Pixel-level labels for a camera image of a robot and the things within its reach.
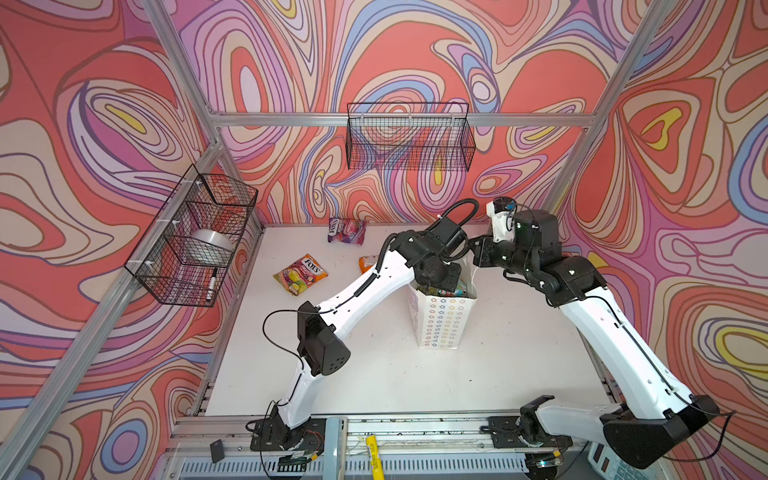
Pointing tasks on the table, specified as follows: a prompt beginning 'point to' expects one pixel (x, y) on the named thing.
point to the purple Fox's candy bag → (346, 230)
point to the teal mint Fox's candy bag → (460, 291)
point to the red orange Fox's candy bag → (299, 275)
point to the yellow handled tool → (377, 468)
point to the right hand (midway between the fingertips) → (470, 249)
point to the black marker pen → (212, 284)
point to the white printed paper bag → (440, 321)
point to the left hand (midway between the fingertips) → (455, 280)
